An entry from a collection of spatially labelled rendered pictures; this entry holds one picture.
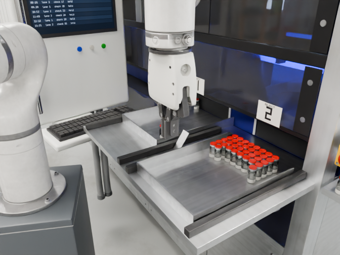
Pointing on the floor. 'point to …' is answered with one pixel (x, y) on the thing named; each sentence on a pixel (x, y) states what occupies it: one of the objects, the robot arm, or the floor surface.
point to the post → (319, 156)
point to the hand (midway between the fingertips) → (169, 127)
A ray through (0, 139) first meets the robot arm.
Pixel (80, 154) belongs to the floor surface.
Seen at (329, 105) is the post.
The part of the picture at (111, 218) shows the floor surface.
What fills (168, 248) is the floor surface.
